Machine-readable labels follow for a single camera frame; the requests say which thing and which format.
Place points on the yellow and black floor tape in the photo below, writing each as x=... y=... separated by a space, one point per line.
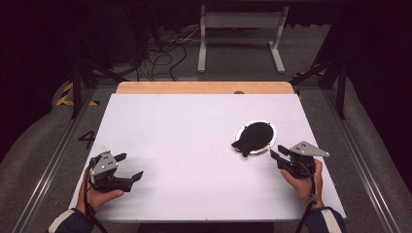
x=63 y=102

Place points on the person's right hand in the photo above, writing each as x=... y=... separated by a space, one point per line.
x=304 y=189

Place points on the oval silver photo frame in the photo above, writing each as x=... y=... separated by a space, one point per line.
x=256 y=136

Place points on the aluminium floor rail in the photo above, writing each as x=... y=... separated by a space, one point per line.
x=48 y=171
x=362 y=174

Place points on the black metal stand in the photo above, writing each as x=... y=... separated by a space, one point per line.
x=340 y=97
x=76 y=97

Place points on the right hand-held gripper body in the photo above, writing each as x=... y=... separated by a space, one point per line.
x=301 y=161

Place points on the grey round table grommet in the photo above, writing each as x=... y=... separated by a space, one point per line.
x=239 y=92

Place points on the white metal table frame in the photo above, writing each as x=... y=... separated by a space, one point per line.
x=241 y=20

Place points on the person's left hand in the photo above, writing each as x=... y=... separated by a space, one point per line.
x=100 y=199

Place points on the white board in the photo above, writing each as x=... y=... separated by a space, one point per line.
x=181 y=129

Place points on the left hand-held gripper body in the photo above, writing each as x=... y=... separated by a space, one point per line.
x=103 y=165

